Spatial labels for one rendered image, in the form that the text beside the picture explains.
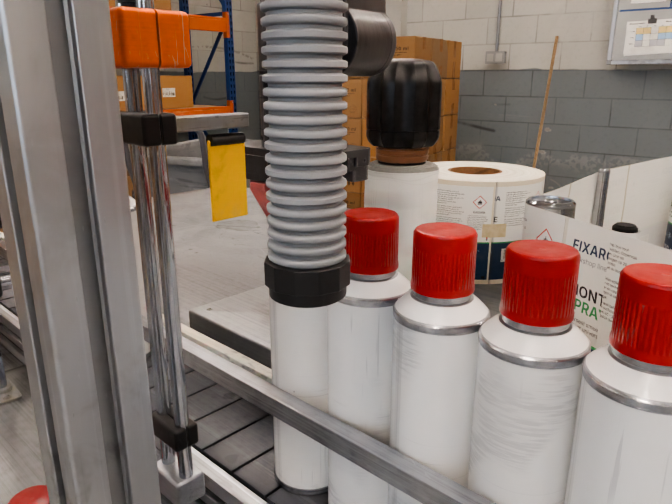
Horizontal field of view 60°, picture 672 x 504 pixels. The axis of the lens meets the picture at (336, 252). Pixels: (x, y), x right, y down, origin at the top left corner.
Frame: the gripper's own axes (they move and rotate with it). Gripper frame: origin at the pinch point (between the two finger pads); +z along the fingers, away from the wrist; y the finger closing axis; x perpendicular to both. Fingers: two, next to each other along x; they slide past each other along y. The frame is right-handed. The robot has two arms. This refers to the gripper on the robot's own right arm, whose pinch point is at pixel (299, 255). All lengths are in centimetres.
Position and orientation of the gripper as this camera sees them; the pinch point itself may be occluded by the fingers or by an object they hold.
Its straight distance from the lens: 49.0
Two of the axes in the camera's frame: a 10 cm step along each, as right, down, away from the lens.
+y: -7.3, -2.0, 6.5
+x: -6.8, 2.2, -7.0
